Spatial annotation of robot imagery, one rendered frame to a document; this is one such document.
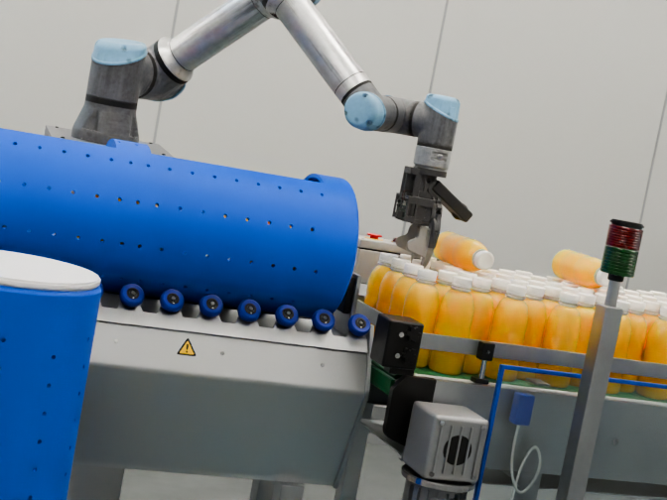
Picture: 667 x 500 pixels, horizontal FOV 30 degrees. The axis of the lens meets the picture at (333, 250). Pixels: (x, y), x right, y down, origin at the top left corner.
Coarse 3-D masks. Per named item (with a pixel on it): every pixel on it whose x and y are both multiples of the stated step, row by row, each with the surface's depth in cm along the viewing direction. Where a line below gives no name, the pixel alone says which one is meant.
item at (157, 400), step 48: (96, 336) 224; (144, 336) 227; (192, 336) 230; (96, 384) 225; (144, 384) 228; (192, 384) 230; (240, 384) 233; (288, 384) 236; (336, 384) 239; (96, 432) 230; (144, 432) 233; (192, 432) 235; (240, 432) 238; (288, 432) 241; (336, 432) 244; (288, 480) 246; (336, 480) 248
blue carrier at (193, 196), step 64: (0, 128) 220; (0, 192) 213; (64, 192) 217; (128, 192) 221; (192, 192) 226; (256, 192) 231; (320, 192) 237; (64, 256) 220; (128, 256) 223; (192, 256) 226; (256, 256) 230; (320, 256) 234
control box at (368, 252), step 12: (360, 240) 277; (372, 240) 278; (384, 240) 284; (360, 252) 277; (372, 252) 278; (384, 252) 279; (396, 252) 280; (408, 252) 281; (360, 264) 278; (372, 264) 279
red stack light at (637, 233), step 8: (608, 224) 229; (608, 232) 228; (616, 232) 226; (624, 232) 226; (632, 232) 226; (640, 232) 227; (608, 240) 228; (616, 240) 226; (624, 240) 226; (632, 240) 226; (640, 240) 228; (624, 248) 226; (632, 248) 226
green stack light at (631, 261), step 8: (608, 248) 228; (616, 248) 226; (608, 256) 227; (616, 256) 226; (624, 256) 226; (632, 256) 226; (600, 264) 230; (608, 264) 227; (616, 264) 226; (624, 264) 226; (632, 264) 227; (608, 272) 227; (616, 272) 226; (624, 272) 226; (632, 272) 227
